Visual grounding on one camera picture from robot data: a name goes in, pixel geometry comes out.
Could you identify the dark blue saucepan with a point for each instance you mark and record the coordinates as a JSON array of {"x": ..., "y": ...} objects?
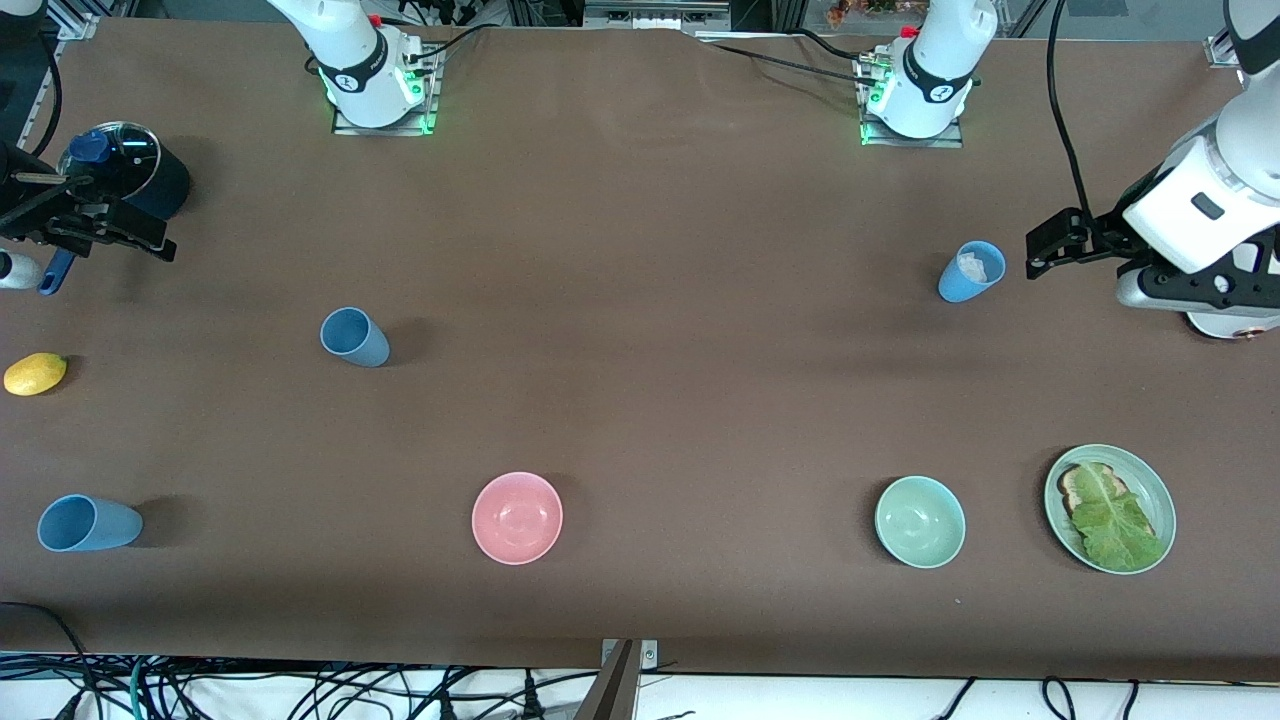
[{"x": 170, "y": 190}]

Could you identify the pink bowl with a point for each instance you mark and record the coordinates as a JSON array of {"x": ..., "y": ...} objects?
[{"x": 517, "y": 518}]

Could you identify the white toaster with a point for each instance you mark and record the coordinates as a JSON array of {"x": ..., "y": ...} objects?
[{"x": 1225, "y": 322}]

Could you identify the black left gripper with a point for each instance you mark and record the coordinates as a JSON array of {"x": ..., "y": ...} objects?
[{"x": 1103, "y": 238}]

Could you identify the aluminium frame profile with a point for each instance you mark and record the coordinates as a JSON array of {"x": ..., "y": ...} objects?
[
  {"x": 1222, "y": 50},
  {"x": 75, "y": 28}
]

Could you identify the grey power strip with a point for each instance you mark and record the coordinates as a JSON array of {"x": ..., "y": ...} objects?
[{"x": 655, "y": 12}]

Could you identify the small metal table bracket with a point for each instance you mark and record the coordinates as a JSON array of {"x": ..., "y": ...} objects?
[{"x": 650, "y": 655}]

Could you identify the blue plastic cup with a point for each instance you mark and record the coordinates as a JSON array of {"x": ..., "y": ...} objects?
[
  {"x": 362, "y": 342},
  {"x": 958, "y": 288},
  {"x": 95, "y": 525}
]

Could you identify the dark slanted stand leg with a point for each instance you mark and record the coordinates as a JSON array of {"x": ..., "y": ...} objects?
[{"x": 612, "y": 690}]

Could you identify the green lettuce leaf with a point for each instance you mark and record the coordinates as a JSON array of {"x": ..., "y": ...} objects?
[{"x": 1115, "y": 525}]

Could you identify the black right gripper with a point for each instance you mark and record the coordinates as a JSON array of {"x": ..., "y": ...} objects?
[{"x": 22, "y": 210}]

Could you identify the toast slice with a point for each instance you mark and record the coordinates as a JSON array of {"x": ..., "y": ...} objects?
[{"x": 1072, "y": 487}]

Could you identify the glass lid with blue knob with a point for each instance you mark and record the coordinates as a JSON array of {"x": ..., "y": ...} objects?
[{"x": 125, "y": 150}]

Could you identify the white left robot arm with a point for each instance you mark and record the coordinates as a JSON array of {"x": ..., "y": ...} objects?
[{"x": 935, "y": 60}]

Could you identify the pale green plate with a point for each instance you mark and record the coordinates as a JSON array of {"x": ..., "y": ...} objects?
[{"x": 1160, "y": 500}]

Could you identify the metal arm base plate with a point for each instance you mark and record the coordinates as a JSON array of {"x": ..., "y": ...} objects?
[
  {"x": 430, "y": 100},
  {"x": 868, "y": 120}
]

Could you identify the yellow lemon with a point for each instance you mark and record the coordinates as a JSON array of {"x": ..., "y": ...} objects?
[{"x": 35, "y": 374}]

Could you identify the pale green bowl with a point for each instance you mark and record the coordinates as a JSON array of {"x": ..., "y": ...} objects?
[{"x": 920, "y": 522}]

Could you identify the crumpled white paper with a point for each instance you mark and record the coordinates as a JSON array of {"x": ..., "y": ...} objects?
[{"x": 972, "y": 267}]

